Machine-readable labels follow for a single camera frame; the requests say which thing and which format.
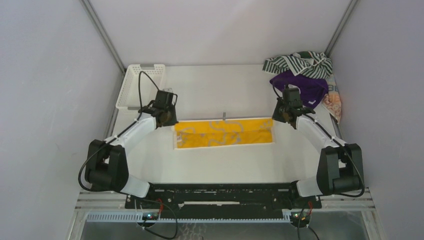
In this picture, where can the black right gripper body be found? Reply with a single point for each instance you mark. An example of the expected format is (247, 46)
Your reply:
(282, 115)

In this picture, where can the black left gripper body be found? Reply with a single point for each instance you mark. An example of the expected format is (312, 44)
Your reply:
(171, 118)

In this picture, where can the yellow grey patterned towel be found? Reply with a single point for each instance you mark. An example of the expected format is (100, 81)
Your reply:
(212, 133)

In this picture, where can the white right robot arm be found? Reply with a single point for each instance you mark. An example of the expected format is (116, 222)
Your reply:
(340, 164)

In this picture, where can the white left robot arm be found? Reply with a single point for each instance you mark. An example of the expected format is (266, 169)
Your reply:
(107, 168)

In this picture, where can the purple towel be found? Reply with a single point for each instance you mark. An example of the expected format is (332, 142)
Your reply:
(312, 91)

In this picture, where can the white plastic basket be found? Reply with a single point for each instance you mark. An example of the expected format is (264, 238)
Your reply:
(140, 81)

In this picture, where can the cream bear print towel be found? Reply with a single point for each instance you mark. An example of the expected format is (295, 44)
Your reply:
(332, 101)

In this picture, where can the green white striped towel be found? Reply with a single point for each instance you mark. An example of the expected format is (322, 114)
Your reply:
(314, 65)

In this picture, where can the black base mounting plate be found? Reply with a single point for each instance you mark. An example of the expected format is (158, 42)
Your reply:
(240, 201)

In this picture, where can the left controller board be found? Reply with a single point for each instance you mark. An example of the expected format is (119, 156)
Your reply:
(150, 216)

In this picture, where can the controller board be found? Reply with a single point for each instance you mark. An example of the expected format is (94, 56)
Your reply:
(150, 216)
(300, 221)

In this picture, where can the right controller board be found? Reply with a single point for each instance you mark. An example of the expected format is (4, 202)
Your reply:
(300, 221)

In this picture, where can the aluminium corner post right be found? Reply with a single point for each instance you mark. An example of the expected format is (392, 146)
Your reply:
(341, 26)

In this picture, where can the aluminium corner post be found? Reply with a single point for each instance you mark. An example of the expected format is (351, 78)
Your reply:
(341, 26)
(99, 27)

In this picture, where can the aluminium corner post left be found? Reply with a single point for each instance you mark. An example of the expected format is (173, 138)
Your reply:
(99, 27)

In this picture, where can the white slotted cable duct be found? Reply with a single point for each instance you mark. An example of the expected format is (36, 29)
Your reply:
(128, 217)

